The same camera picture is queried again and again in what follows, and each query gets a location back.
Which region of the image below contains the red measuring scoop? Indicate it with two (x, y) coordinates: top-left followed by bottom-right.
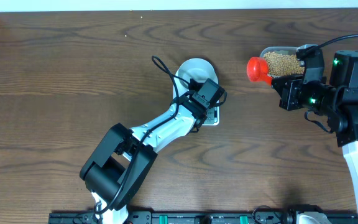
(247, 57), (273, 85)

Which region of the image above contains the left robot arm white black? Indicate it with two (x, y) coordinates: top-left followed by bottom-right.
(80, 78), (227, 223)

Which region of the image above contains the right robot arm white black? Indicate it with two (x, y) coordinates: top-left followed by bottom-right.
(272, 50), (358, 214)

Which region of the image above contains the white digital kitchen scale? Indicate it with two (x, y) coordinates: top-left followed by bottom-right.
(172, 58), (220, 126)

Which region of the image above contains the grey bowl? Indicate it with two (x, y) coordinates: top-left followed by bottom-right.
(175, 58), (219, 83)

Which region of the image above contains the clear plastic container of beans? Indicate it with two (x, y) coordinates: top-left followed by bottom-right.
(260, 47), (305, 78)

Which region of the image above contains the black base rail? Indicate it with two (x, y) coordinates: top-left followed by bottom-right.
(48, 203), (358, 224)

